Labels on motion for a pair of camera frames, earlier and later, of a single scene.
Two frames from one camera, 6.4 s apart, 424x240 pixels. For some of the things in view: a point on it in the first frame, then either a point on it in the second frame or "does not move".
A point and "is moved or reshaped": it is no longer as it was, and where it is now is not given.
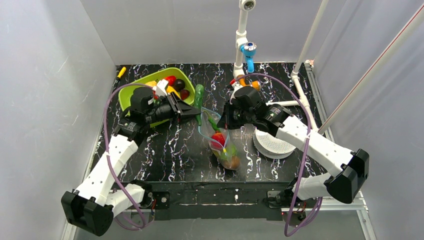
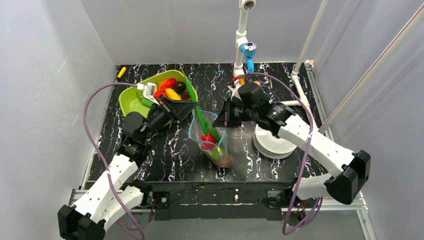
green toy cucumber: (199, 101) to (213, 132)
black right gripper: (230, 117) does not move
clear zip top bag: (219, 139) is moved or reshaped
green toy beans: (229, 149) to (215, 154)
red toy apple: (218, 140) to (208, 142)
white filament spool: (271, 147) does not move
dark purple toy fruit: (179, 84) does not move
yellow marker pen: (122, 71) does not move
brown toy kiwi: (234, 163) to (226, 161)
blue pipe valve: (249, 50) does not move
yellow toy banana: (170, 89) does not move
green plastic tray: (124, 93) is moved or reshaped
